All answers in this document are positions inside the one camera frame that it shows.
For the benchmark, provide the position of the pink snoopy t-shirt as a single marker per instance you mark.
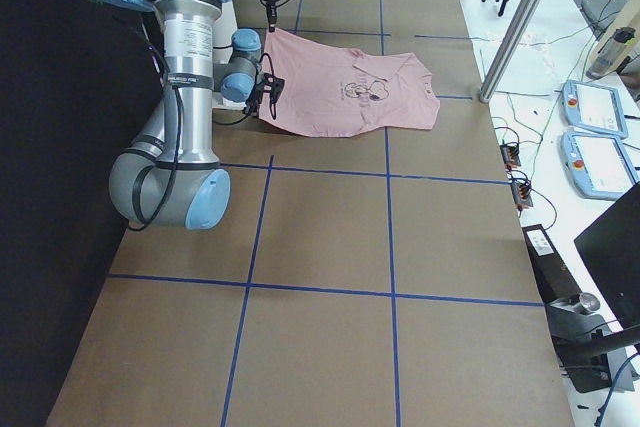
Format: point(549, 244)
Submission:
point(344, 92)

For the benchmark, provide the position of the far orange terminal block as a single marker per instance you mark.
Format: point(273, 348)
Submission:
point(510, 153)

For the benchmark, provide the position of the orange terminal block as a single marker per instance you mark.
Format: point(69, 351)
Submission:
point(510, 153)
point(521, 192)

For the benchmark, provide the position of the near orange terminal block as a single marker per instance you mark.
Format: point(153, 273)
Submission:
point(521, 192)

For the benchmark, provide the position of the far blue teach pendant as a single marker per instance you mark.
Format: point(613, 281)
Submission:
point(594, 108)

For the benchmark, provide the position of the blue teach pendant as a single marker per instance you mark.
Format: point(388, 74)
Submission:
point(594, 108)
point(598, 165)

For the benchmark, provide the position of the clear water bottle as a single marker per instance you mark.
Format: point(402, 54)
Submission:
point(610, 52)

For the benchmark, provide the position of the near blue teach pendant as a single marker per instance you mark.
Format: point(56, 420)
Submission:
point(598, 165)

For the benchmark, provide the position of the black power adapter box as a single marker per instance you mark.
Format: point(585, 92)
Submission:
point(553, 278)

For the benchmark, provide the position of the black monitor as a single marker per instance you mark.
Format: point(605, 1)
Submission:
point(609, 249)

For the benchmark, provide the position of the black clamp with silver knob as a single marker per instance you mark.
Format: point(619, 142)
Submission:
point(590, 352)

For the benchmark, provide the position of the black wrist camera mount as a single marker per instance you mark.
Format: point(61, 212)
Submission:
point(269, 91)

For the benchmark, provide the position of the aluminium frame post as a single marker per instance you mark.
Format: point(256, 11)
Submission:
point(517, 22)

